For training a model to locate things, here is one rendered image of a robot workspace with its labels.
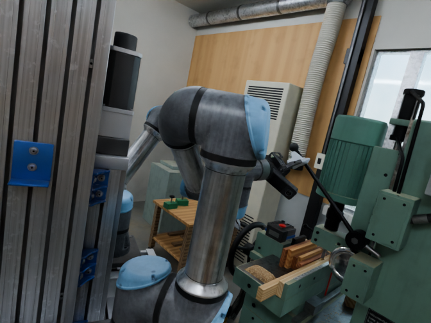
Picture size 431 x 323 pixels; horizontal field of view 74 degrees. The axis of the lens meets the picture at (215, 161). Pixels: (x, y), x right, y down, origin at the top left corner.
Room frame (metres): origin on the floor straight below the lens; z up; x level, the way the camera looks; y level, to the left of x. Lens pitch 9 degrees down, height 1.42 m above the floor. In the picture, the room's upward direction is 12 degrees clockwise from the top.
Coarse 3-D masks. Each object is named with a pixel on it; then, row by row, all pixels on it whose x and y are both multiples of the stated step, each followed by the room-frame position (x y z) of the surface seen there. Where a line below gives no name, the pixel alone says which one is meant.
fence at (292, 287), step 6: (318, 270) 0.95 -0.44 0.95; (324, 270) 0.99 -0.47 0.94; (330, 270) 1.04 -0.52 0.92; (306, 276) 0.89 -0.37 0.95; (312, 276) 0.93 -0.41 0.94; (318, 276) 0.96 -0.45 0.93; (324, 276) 1.00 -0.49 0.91; (288, 282) 0.83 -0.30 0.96; (294, 282) 0.84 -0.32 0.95; (300, 282) 0.86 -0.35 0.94; (306, 282) 0.90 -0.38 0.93; (312, 282) 0.94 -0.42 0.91; (288, 288) 0.81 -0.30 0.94; (294, 288) 0.84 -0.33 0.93; (300, 288) 0.87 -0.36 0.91; (282, 294) 0.82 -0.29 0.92; (288, 294) 0.82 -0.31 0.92; (294, 294) 0.85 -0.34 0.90
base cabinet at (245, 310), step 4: (244, 308) 1.02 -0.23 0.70; (248, 308) 1.01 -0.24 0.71; (244, 312) 1.02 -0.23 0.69; (248, 312) 1.01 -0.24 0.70; (252, 312) 1.00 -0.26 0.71; (240, 316) 1.03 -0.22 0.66; (244, 316) 1.02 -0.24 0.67; (248, 316) 1.00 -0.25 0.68; (252, 316) 0.99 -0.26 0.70; (256, 316) 0.98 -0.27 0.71; (240, 320) 1.03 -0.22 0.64; (244, 320) 1.01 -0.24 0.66; (248, 320) 1.00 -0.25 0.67; (252, 320) 0.99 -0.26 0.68; (256, 320) 0.98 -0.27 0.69; (260, 320) 0.97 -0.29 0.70
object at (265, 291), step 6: (312, 264) 1.02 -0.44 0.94; (294, 270) 0.94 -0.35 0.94; (282, 276) 0.88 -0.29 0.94; (270, 282) 0.83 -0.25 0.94; (276, 282) 0.84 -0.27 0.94; (258, 288) 0.79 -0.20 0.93; (264, 288) 0.79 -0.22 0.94; (270, 288) 0.81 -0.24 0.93; (276, 288) 0.83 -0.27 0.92; (258, 294) 0.79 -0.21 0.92; (264, 294) 0.79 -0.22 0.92; (270, 294) 0.81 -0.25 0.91; (258, 300) 0.79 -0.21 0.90
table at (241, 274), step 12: (252, 252) 1.17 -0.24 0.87; (252, 264) 1.00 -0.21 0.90; (264, 264) 1.02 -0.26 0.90; (276, 264) 1.04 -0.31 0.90; (240, 276) 0.94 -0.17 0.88; (252, 276) 0.91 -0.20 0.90; (276, 276) 0.95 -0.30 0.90; (252, 288) 0.89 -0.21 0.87; (312, 288) 0.95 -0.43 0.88; (324, 288) 1.03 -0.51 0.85; (264, 300) 0.86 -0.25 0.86; (276, 300) 0.83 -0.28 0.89; (288, 300) 0.83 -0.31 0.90; (300, 300) 0.89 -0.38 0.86; (276, 312) 0.82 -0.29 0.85; (288, 312) 0.85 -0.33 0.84
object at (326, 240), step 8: (320, 224) 1.11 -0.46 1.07; (320, 232) 1.06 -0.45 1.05; (328, 232) 1.04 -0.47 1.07; (336, 232) 1.06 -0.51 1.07; (312, 240) 1.08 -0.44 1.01; (320, 240) 1.05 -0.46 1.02; (328, 240) 1.03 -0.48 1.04; (336, 240) 1.02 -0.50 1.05; (344, 240) 1.00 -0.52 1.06; (328, 248) 1.03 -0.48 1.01
